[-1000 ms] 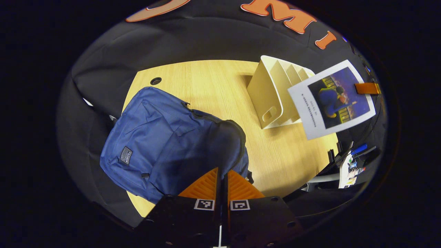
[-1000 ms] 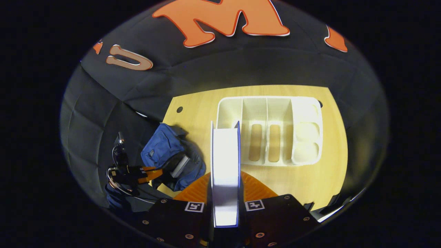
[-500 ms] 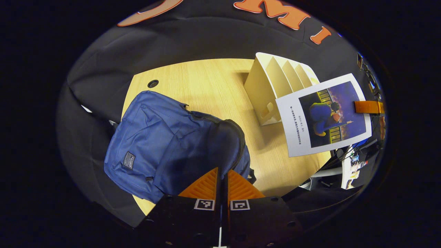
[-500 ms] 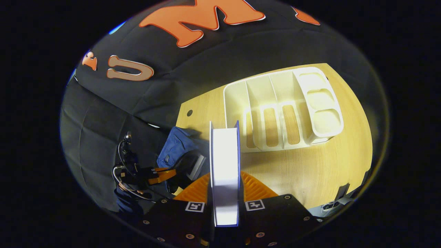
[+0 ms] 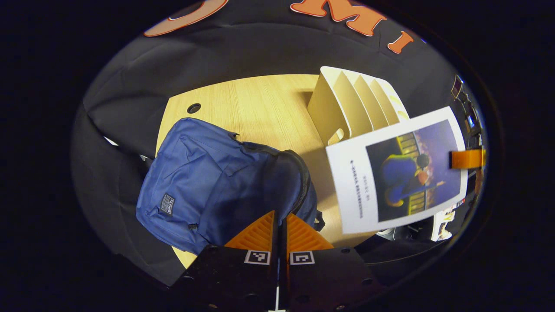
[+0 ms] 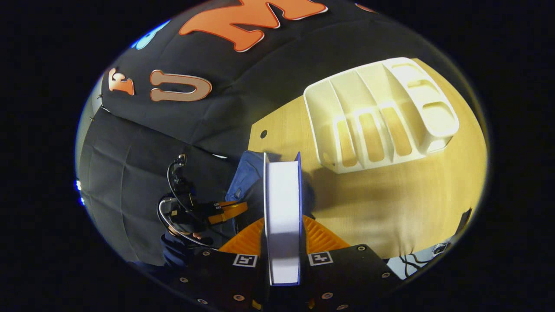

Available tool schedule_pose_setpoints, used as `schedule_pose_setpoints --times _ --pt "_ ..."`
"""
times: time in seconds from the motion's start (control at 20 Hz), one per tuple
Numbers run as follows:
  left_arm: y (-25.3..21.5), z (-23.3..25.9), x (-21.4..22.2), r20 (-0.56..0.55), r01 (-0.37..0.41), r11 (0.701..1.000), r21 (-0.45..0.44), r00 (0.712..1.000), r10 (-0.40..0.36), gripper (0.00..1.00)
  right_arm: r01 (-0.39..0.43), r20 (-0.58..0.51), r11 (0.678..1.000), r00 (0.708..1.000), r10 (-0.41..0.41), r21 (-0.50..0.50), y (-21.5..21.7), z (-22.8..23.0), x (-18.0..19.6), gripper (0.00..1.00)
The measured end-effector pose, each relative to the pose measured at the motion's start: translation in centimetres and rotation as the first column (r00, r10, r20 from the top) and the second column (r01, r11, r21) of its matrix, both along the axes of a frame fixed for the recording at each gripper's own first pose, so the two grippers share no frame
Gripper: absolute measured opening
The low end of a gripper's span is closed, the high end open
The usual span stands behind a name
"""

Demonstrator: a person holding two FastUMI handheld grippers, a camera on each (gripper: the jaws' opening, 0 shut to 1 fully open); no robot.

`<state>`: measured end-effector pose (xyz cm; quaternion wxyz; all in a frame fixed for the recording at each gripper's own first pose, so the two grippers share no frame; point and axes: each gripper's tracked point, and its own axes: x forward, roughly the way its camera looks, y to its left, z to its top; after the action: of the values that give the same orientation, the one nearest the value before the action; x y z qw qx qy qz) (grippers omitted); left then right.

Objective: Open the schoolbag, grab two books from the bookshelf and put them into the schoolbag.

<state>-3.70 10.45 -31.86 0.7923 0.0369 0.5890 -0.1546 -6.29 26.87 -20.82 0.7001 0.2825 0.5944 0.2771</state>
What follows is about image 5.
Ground black backdrop cloth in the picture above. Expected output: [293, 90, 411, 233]
[72, 0, 477, 286]

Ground white book with blue picture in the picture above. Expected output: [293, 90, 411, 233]
[325, 106, 469, 235]

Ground white stand with coloured items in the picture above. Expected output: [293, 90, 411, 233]
[431, 204, 461, 242]

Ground blue schoolbag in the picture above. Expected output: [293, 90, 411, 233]
[136, 117, 326, 255]

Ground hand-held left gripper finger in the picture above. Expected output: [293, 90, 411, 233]
[171, 210, 280, 310]
[283, 212, 386, 310]

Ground white bookshelf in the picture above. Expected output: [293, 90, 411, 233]
[307, 66, 410, 146]

